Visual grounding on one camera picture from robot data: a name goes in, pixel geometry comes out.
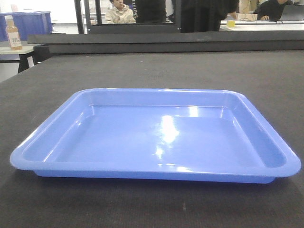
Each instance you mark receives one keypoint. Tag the white background desk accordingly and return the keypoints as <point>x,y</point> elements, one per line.
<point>263,26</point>

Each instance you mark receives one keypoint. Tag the person at laptop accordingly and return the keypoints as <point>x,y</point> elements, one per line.
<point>271,9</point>

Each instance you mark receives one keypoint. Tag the long black bar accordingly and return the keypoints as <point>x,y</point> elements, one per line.
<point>171,42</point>

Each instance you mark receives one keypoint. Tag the seated person in beige hoodie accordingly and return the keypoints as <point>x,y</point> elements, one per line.
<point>119,13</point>

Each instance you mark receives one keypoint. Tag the grey laptop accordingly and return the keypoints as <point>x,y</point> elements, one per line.
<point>292,13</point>

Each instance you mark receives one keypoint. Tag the yellow cup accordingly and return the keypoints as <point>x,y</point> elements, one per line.
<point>230,23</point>

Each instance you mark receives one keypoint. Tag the standing person in black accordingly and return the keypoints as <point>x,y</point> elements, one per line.
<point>205,15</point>

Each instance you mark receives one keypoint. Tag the blue crate on side table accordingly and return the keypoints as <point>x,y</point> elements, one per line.
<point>28,23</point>

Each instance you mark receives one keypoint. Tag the white side table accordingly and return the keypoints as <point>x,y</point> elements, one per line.
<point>26,49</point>

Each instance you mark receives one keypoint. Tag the blue plastic tray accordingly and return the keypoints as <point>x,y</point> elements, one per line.
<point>160,134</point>

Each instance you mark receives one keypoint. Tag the orange juice bottle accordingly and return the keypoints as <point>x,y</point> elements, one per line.
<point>12,34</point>

